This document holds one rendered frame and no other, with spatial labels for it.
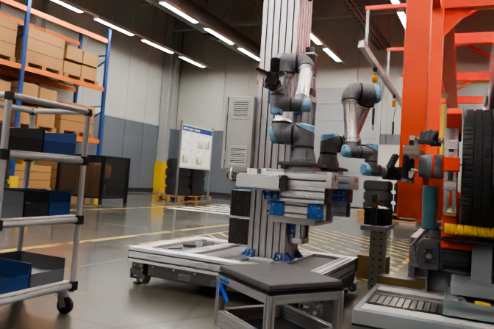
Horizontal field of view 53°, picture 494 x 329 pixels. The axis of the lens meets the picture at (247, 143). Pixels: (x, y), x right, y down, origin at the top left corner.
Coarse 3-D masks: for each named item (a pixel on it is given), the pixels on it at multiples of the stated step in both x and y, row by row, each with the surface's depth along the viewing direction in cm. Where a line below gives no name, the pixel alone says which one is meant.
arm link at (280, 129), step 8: (280, 56) 288; (288, 56) 288; (296, 56) 287; (280, 64) 288; (288, 64) 287; (296, 64) 286; (280, 72) 288; (288, 72) 287; (296, 72) 290; (288, 80) 288; (288, 88) 288; (288, 96) 288; (288, 112) 288; (272, 120) 289; (280, 120) 285; (288, 120) 286; (272, 128) 286; (280, 128) 285; (288, 128) 285; (272, 136) 286; (280, 136) 284; (288, 136) 283; (288, 144) 288
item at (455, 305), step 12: (444, 300) 249; (456, 300) 248; (468, 300) 260; (480, 300) 262; (492, 300) 264; (444, 312) 249; (456, 312) 247; (468, 312) 244; (480, 312) 242; (492, 312) 240
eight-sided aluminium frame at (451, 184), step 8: (448, 128) 267; (448, 136) 262; (456, 136) 261; (448, 144) 258; (456, 144) 256; (448, 152) 258; (456, 152) 256; (456, 176) 255; (448, 184) 256; (456, 184) 255; (448, 192) 297; (456, 192) 262; (448, 200) 296; (456, 200) 291; (448, 208) 268; (456, 208) 267
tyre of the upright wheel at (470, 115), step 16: (464, 112) 271; (480, 112) 264; (464, 128) 257; (480, 128) 253; (464, 144) 252; (480, 144) 248; (464, 160) 249; (480, 160) 246; (464, 176) 249; (480, 176) 245; (464, 192) 250; (480, 192) 247; (464, 208) 254; (480, 208) 252; (464, 224) 265; (480, 224) 261
